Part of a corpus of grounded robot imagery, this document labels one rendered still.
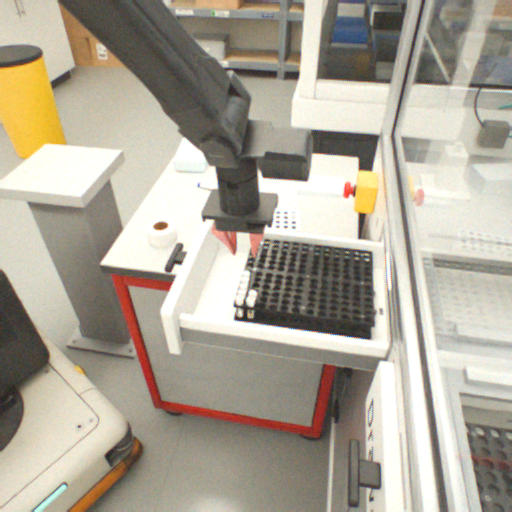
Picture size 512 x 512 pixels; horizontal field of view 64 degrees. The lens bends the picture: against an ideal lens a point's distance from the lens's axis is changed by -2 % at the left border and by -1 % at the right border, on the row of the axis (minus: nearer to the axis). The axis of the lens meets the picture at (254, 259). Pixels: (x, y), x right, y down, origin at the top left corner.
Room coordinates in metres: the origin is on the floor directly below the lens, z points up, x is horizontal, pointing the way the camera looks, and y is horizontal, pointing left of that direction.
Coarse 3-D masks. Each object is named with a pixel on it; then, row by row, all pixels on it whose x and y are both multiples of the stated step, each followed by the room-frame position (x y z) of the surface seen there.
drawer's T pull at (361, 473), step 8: (352, 440) 0.22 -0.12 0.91; (352, 448) 0.21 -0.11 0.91; (352, 456) 0.20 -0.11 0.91; (352, 464) 0.19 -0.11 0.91; (360, 464) 0.19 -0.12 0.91; (368, 464) 0.19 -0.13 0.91; (376, 464) 0.19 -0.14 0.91; (352, 472) 0.18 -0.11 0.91; (360, 472) 0.18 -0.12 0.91; (368, 472) 0.18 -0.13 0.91; (376, 472) 0.18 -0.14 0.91; (352, 480) 0.18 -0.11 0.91; (360, 480) 0.18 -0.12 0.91; (368, 480) 0.18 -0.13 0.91; (376, 480) 0.18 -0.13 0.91; (352, 488) 0.17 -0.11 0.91; (368, 488) 0.17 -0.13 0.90; (376, 488) 0.17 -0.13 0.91; (352, 496) 0.16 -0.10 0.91; (352, 504) 0.15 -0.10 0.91
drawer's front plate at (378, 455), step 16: (384, 368) 0.31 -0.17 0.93; (384, 384) 0.28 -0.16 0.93; (368, 400) 0.31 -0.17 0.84; (384, 400) 0.26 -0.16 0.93; (384, 416) 0.24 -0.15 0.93; (368, 432) 0.26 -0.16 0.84; (384, 432) 0.22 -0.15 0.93; (368, 448) 0.24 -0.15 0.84; (384, 448) 0.20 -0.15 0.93; (384, 464) 0.19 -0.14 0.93; (400, 464) 0.19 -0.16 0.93; (384, 480) 0.17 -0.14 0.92; (400, 480) 0.17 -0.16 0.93; (368, 496) 0.18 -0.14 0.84; (384, 496) 0.16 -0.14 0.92; (400, 496) 0.15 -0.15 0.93
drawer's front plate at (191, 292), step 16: (208, 224) 0.62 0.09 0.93; (208, 240) 0.60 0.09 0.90; (192, 256) 0.53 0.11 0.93; (208, 256) 0.60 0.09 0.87; (192, 272) 0.51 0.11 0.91; (208, 272) 0.59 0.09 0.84; (176, 288) 0.46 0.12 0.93; (192, 288) 0.50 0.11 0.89; (176, 304) 0.43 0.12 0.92; (192, 304) 0.49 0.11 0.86; (176, 320) 0.42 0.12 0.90; (176, 336) 0.41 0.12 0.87; (176, 352) 0.41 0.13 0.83
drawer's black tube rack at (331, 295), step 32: (288, 256) 0.56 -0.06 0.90; (320, 256) 0.56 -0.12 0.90; (352, 256) 0.56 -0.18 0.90; (256, 288) 0.51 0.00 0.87; (288, 288) 0.49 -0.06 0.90; (320, 288) 0.48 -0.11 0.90; (352, 288) 0.48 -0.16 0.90; (256, 320) 0.44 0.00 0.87; (288, 320) 0.44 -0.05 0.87; (320, 320) 0.44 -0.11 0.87; (352, 320) 0.41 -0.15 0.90
